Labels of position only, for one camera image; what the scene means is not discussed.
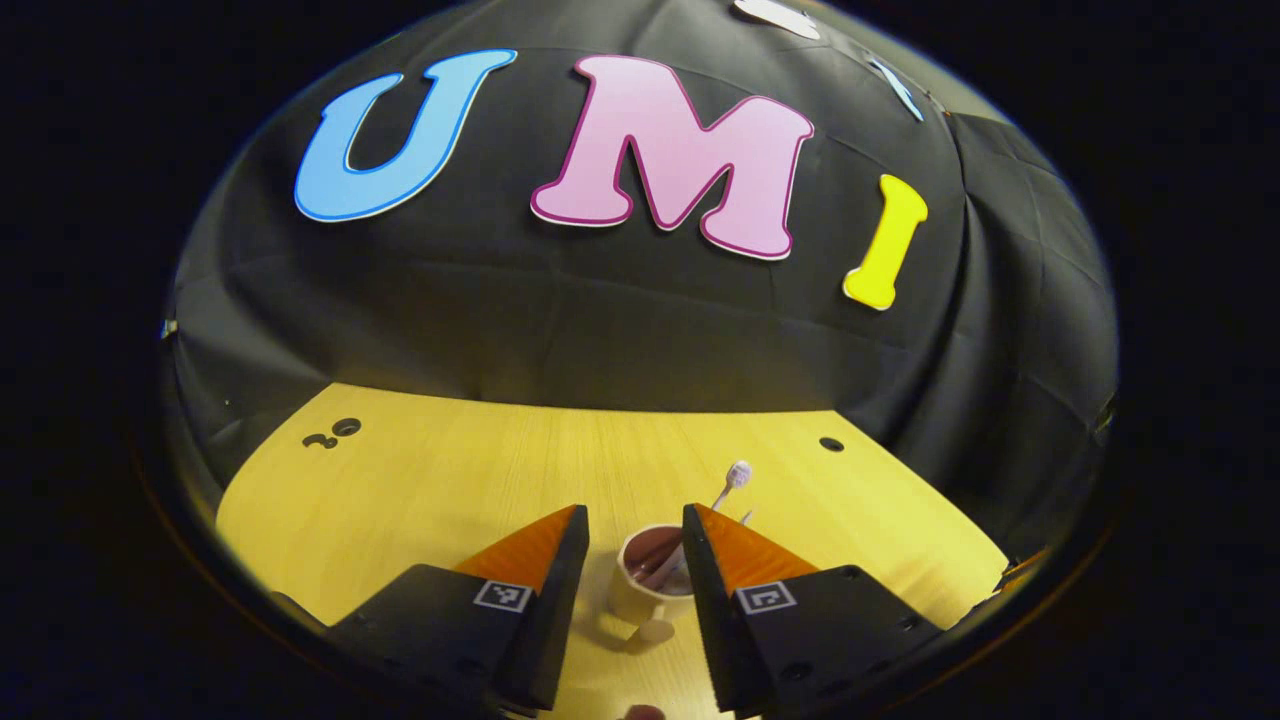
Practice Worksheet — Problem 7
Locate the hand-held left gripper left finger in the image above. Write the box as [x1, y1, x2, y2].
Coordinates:
[325, 503, 592, 714]

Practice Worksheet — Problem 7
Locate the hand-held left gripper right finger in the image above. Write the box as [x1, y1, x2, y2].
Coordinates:
[681, 502, 945, 715]

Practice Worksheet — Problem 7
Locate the yellow cup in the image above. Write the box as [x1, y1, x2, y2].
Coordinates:
[608, 523, 701, 643]

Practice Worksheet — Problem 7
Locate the white toothbrush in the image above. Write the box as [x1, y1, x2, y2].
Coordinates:
[640, 460, 753, 591]

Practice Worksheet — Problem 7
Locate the wooden desktop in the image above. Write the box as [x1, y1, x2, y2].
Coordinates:
[215, 383, 1011, 720]

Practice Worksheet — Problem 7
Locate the black backdrop cloth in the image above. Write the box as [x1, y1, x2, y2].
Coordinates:
[160, 0, 1121, 561]

